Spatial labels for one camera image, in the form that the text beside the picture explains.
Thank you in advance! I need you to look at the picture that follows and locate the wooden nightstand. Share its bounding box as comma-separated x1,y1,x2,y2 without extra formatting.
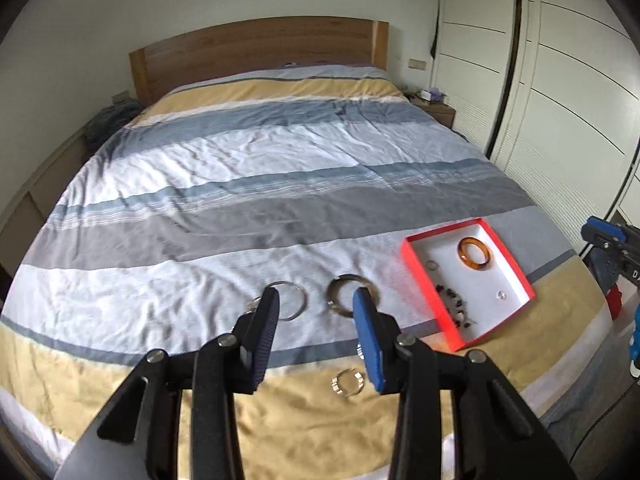
410,91,456,129

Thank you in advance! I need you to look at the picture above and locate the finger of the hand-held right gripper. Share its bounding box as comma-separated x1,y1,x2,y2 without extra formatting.
581,216,629,251

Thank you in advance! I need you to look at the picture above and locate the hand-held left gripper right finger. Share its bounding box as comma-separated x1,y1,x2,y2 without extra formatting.
352,287,578,480

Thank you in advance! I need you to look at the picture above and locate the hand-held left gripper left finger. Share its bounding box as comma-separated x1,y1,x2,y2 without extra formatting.
54,286,281,480

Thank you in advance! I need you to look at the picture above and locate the person's right hand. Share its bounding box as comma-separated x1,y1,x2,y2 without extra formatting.
627,305,640,380

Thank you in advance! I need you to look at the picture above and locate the amber bangle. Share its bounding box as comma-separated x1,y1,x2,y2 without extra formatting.
457,236,494,272

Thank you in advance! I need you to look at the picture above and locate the blue-grey cloth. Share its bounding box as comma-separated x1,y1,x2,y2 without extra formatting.
85,99,146,144

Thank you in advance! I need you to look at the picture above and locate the wooden headboard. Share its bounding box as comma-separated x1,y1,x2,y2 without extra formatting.
129,19,390,107

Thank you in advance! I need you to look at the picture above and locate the silver hoop ring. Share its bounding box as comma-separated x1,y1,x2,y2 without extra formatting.
331,367,365,399

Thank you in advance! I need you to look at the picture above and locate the striped bed blanket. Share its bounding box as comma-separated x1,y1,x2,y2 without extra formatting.
0,62,608,480

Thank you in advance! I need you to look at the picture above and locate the silver bangle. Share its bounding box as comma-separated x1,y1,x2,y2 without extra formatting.
261,280,307,322

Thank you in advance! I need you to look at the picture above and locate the white wardrobe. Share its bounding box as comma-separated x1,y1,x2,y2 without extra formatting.
431,0,640,241

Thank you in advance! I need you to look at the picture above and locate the dark brown bangle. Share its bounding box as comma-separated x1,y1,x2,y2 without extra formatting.
325,274,381,319

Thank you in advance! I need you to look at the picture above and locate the red jewelry box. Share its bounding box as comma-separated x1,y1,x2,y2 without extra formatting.
400,217,537,353

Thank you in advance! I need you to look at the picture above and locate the dark bead bracelet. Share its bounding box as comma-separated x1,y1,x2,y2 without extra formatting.
436,284,479,332

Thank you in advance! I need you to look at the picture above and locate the dark hanging strap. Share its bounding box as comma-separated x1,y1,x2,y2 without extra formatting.
429,10,442,59

